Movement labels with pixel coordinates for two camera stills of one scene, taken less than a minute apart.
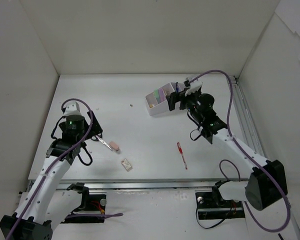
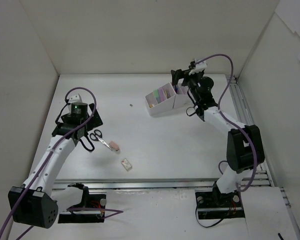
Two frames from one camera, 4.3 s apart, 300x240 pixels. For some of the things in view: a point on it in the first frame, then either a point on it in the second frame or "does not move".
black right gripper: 173,100 -> 184,75
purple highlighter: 161,95 does not move
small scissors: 98,137 does not move
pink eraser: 114,146 does not move
